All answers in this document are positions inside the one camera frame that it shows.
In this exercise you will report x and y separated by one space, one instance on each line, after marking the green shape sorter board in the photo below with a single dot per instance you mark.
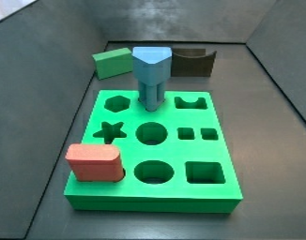
175 159

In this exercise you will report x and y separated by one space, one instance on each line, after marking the black curved fixture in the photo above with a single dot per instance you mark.
191 62

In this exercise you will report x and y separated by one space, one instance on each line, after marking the blue pentagon peg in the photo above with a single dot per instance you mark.
151 69

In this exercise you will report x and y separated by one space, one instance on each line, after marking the red rounded block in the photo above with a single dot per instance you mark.
95 162

